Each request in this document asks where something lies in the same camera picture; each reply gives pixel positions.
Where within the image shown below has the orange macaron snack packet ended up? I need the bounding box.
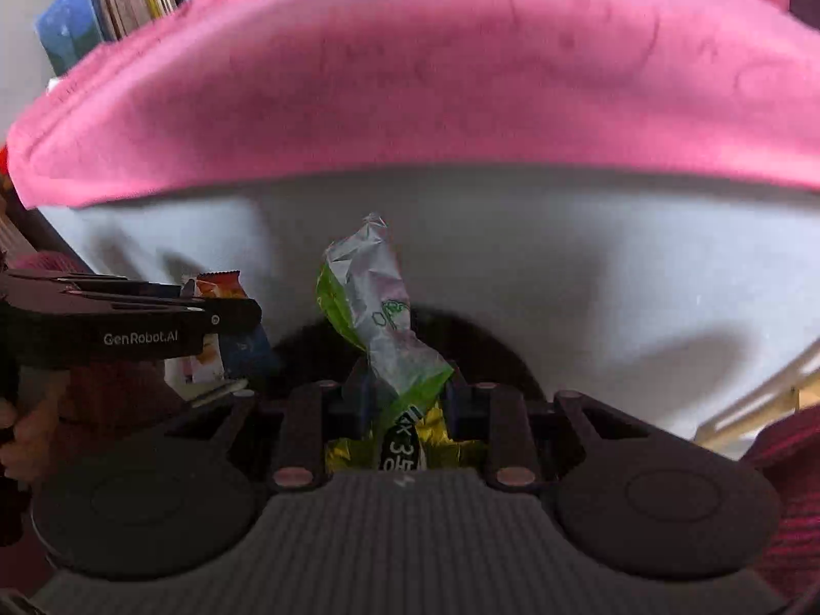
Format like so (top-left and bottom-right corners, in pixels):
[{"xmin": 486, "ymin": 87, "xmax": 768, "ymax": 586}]
[{"xmin": 165, "ymin": 271, "xmax": 278, "ymax": 393}]

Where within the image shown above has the person's striped red sweater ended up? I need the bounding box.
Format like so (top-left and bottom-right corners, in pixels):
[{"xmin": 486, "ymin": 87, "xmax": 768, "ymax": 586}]
[{"xmin": 740, "ymin": 406, "xmax": 820, "ymax": 601}]

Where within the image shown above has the pink rabbit-print towel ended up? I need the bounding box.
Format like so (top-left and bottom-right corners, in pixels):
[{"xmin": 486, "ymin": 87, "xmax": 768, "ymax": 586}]
[{"xmin": 6, "ymin": 0, "xmax": 820, "ymax": 210}]

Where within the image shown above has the green snack wrapper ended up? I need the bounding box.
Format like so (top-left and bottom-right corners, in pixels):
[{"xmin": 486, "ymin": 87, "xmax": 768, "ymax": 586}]
[{"xmin": 316, "ymin": 213, "xmax": 456, "ymax": 485}]

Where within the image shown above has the black trash bin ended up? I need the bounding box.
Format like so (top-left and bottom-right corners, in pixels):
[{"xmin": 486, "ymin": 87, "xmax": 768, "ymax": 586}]
[{"xmin": 272, "ymin": 306, "xmax": 547, "ymax": 412}]

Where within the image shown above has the row of worn upright books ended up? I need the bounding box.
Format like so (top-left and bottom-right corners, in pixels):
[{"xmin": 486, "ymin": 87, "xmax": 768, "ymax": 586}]
[{"xmin": 35, "ymin": 0, "xmax": 180, "ymax": 76}]

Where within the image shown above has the person's left hand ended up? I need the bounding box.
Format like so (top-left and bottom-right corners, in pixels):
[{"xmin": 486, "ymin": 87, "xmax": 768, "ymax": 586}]
[{"xmin": 0, "ymin": 368, "xmax": 69, "ymax": 485}]

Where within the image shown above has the light wooden frame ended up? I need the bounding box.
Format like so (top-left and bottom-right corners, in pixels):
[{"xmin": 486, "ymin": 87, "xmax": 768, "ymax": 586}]
[{"xmin": 695, "ymin": 349, "xmax": 820, "ymax": 457}]

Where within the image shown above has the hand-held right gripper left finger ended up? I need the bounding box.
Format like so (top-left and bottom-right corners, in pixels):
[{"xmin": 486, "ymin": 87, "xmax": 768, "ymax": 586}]
[{"xmin": 168, "ymin": 359, "xmax": 376, "ymax": 494}]

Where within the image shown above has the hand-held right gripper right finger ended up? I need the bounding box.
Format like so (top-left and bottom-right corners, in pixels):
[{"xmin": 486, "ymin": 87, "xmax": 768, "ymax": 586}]
[{"xmin": 445, "ymin": 368, "xmax": 648, "ymax": 496}]

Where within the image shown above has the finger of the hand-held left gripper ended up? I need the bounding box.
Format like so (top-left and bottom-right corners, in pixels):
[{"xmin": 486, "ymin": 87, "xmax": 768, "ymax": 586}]
[
  {"xmin": 63, "ymin": 290, "xmax": 263, "ymax": 338},
  {"xmin": 3, "ymin": 269, "xmax": 194, "ymax": 301}
]

